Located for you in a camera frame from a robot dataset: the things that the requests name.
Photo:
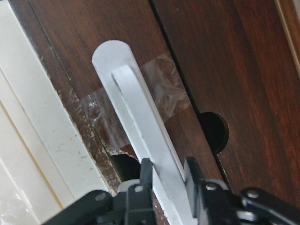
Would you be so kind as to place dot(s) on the cream plastic storage box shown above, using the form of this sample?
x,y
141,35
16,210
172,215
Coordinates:
x,y
44,164

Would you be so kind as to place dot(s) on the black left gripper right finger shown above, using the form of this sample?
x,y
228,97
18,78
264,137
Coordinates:
x,y
209,202

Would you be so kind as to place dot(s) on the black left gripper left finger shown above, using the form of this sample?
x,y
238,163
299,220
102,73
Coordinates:
x,y
139,199

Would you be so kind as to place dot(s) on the clear adhesive tape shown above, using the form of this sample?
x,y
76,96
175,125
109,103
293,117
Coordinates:
x,y
167,91

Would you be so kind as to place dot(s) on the white plastic drawer handle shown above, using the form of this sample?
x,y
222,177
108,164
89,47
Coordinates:
x,y
126,88

